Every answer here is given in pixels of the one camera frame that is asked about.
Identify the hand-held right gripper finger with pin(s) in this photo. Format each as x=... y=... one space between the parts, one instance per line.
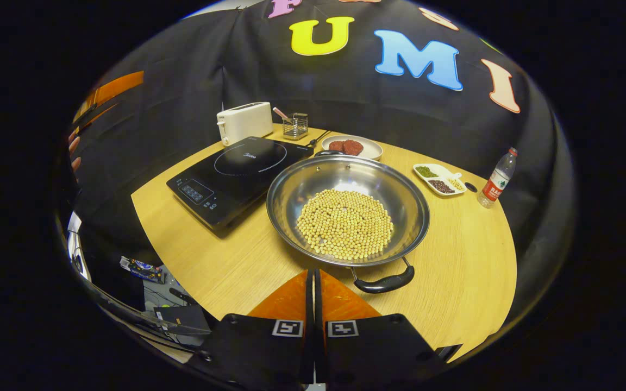
x=309 y=326
x=318 y=326

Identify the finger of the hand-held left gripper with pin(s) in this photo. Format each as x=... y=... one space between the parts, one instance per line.
x=93 y=120
x=120 y=88

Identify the black induction cooktop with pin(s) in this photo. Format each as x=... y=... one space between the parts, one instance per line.
x=237 y=179

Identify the stainless steel pot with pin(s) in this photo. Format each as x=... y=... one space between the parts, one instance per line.
x=345 y=174

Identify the pile of soybeans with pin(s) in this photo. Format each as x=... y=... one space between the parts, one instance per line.
x=345 y=222

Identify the flat black box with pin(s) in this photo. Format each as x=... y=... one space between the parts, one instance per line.
x=182 y=319

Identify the white toaster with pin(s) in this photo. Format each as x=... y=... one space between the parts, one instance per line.
x=245 y=122

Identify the colourful circuit board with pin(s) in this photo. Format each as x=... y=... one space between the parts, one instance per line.
x=142 y=269

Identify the pink-tipped utensil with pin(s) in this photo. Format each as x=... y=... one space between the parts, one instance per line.
x=280 y=113

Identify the raw red meat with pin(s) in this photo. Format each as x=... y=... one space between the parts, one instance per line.
x=345 y=146

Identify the white round plate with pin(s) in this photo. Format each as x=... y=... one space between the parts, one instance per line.
x=373 y=149

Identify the pile of dark red beans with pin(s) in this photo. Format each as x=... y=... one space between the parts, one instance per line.
x=442 y=186

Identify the pile of green mung beans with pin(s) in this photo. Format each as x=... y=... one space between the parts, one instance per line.
x=426 y=171

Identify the small heap of yellow beans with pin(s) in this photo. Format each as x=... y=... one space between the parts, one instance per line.
x=456 y=184

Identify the white divided dish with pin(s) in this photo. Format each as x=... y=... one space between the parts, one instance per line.
x=446 y=172

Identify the black table grommet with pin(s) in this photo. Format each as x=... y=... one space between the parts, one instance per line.
x=471 y=187

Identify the black backdrop cloth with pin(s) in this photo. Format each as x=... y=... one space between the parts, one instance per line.
x=345 y=103

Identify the clear plastic water bottle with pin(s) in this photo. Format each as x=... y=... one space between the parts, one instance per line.
x=498 y=182

